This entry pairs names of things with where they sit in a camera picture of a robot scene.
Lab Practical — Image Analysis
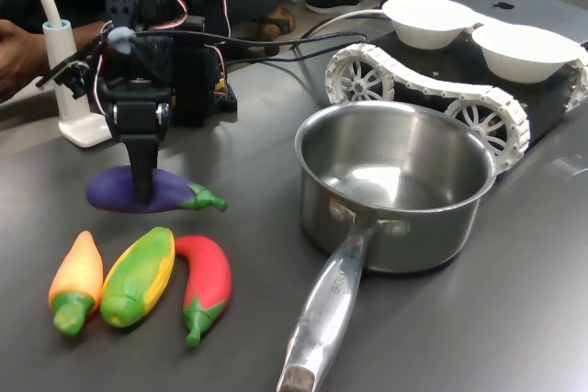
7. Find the purple toy aubergine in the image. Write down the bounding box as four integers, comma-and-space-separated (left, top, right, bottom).
85, 165, 230, 215

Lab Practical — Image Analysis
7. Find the person's hand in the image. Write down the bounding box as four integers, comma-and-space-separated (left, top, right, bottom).
0, 19, 52, 104

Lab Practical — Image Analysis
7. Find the pale grey putty lump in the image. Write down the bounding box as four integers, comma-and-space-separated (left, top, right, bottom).
108, 27, 138, 56

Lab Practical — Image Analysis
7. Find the yellow green toy corn cob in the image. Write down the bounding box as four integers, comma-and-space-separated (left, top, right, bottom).
99, 226, 176, 329

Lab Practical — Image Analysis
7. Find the orange toy carrot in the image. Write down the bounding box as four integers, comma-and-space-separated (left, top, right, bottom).
48, 230, 105, 336

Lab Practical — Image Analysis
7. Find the red toy chilli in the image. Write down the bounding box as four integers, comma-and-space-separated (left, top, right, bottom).
174, 235, 233, 348

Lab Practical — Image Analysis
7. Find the white bowl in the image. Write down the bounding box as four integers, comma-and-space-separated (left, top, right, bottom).
471, 24, 581, 84
381, 0, 480, 50

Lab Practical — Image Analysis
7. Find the tracked vehicle with white tracks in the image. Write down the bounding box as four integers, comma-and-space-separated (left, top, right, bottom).
323, 31, 588, 175

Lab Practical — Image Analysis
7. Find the silver laptop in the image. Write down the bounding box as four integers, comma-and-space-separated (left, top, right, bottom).
388, 0, 588, 44

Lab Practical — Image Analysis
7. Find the white post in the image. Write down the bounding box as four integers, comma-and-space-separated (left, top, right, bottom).
23, 0, 114, 149

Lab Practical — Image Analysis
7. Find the long black cable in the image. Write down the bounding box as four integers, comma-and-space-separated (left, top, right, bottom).
132, 28, 368, 52

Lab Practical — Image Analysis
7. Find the white vehicle cable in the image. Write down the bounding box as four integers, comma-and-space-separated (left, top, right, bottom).
300, 8, 391, 40

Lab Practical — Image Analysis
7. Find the steel pan with long handle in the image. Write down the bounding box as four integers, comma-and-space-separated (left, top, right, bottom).
277, 100, 499, 392

